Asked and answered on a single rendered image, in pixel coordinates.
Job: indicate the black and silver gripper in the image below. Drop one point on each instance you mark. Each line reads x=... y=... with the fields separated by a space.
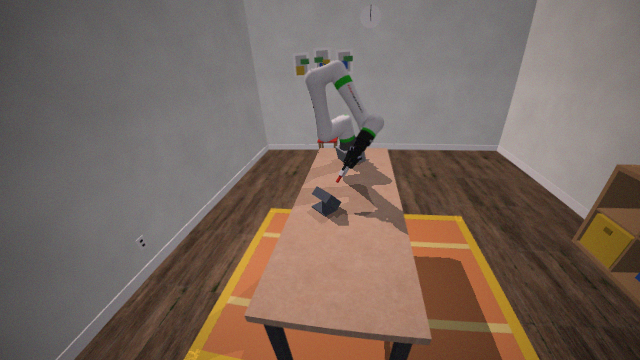
x=352 y=156

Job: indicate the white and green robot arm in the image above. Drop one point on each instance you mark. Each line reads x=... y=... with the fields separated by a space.
x=341 y=127

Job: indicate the dark grey sloped panel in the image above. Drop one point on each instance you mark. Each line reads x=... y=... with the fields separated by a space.
x=329 y=203

